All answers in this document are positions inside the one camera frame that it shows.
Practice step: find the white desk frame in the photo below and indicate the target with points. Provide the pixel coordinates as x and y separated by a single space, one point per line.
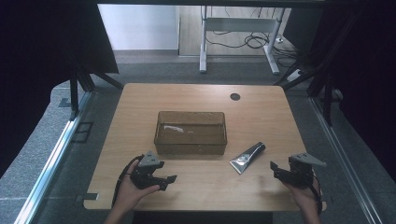
239 24

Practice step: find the black metal frame strut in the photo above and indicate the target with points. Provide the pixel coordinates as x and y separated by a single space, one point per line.
327 93
74 93

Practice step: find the person's left hand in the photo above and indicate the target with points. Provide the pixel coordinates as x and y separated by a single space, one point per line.
130 193

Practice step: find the aluminium floor rail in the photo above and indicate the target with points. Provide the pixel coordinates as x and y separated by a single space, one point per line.
53 158
345 161

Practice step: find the transparent brown plastic box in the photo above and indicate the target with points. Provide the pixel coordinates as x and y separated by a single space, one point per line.
190 146

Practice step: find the white power strip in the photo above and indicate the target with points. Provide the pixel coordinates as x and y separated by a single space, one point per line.
294 75

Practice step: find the black curtain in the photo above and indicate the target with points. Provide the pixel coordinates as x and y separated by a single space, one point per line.
367 77
37 62

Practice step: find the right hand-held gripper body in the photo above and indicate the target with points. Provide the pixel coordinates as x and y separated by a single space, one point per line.
301 174

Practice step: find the silver tube with black cap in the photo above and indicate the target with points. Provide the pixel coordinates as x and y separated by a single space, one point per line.
246 158

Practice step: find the black round table grommet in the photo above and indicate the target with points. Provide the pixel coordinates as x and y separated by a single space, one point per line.
235 96

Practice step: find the person's right hand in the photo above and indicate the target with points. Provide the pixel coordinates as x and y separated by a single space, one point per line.
303 196

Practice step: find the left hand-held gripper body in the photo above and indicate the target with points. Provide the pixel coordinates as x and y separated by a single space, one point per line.
144 179

